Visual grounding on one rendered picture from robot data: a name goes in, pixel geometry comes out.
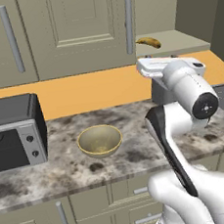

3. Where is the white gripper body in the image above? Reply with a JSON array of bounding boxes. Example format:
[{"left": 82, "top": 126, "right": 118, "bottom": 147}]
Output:
[{"left": 135, "top": 54, "right": 181, "bottom": 81}]

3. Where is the grey base cabinet handle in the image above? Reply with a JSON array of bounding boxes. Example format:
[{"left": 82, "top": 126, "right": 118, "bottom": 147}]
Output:
[{"left": 55, "top": 200, "right": 70, "bottom": 224}]

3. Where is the grey bar cabinet handle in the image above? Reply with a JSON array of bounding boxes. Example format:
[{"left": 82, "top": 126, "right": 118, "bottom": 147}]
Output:
[
  {"left": 0, "top": 3, "right": 26, "bottom": 76},
  {"left": 120, "top": 0, "right": 140, "bottom": 56}
]

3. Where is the beige bowl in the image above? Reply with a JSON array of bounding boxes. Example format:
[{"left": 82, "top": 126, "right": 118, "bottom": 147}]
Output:
[{"left": 74, "top": 122, "right": 126, "bottom": 162}]

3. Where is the grey drawer handle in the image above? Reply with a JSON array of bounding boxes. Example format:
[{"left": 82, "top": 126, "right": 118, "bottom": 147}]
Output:
[
  {"left": 131, "top": 186, "right": 150, "bottom": 197},
  {"left": 133, "top": 212, "right": 163, "bottom": 224}
]

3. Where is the yellow banana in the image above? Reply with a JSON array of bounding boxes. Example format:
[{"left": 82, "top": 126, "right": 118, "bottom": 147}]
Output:
[{"left": 134, "top": 34, "right": 162, "bottom": 52}]

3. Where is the black silver toaster oven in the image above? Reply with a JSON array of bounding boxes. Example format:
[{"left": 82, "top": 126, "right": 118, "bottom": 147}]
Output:
[{"left": 0, "top": 90, "right": 52, "bottom": 174}]

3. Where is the beige open cabinet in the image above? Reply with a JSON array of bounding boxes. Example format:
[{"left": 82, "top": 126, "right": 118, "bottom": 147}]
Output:
[{"left": 129, "top": 0, "right": 224, "bottom": 79}]

